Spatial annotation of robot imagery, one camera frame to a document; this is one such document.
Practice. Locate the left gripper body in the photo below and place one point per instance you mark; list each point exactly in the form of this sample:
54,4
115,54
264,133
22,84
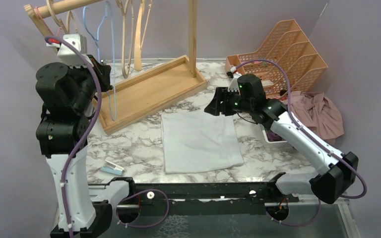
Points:
103,85

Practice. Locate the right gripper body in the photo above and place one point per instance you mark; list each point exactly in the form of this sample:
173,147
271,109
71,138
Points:
235,103

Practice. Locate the white skirt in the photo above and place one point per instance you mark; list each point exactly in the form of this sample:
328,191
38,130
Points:
196,142

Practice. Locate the pink skirt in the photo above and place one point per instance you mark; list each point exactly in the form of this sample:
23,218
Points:
316,111

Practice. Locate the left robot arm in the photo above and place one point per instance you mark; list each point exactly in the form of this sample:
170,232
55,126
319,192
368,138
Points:
67,93

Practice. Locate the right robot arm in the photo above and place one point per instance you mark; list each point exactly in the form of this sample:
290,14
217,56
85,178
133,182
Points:
335,171

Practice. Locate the wooden hanger right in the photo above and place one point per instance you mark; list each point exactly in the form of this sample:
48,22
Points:
142,20

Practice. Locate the wooden hanger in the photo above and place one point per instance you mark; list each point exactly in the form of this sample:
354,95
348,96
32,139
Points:
69,18
128,26
142,20

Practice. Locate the wooden hanger middle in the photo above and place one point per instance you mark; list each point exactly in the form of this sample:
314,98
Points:
128,26

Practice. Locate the wooden hanger left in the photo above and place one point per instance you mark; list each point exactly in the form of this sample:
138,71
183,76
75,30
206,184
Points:
69,18

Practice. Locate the wooden clothes rack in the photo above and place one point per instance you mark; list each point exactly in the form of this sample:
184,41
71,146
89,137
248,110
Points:
146,93

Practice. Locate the purple garment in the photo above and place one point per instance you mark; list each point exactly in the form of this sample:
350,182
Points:
273,137

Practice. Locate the white perforated basket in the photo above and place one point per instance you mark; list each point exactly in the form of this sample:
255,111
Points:
264,136

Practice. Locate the orange plastic desk organizer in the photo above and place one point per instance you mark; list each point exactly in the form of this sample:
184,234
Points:
289,47

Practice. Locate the small white blue box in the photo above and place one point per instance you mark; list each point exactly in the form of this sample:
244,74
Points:
112,168

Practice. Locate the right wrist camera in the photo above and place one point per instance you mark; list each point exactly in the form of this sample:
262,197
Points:
233,74

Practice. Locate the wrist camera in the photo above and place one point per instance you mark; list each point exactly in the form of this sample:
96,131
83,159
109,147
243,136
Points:
74,54
233,74

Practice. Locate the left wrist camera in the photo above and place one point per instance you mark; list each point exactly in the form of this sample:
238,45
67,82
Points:
74,54

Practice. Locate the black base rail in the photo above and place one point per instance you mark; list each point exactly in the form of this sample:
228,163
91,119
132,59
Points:
193,199

